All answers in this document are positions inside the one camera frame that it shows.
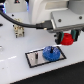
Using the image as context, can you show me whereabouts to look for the left metal peg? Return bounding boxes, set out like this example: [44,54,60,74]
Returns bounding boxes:
[34,51,39,61]

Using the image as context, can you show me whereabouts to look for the black framed peg base plate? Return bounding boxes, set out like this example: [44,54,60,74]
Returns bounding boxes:
[25,46,66,68]

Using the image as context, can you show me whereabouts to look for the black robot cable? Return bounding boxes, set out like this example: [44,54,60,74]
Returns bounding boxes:
[0,11,53,32]

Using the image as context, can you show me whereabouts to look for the beige electrical connector block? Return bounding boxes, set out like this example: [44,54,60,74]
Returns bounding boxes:
[12,19,26,38]

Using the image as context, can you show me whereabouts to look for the red gear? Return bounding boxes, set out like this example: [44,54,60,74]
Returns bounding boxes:
[61,33,73,46]

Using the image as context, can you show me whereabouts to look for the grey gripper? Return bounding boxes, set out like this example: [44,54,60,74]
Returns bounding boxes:
[49,9,84,44]

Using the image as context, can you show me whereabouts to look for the blue gear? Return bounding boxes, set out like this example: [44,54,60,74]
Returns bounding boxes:
[43,46,60,61]

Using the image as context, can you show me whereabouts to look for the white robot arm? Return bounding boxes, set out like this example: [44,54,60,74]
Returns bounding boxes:
[29,0,84,45]

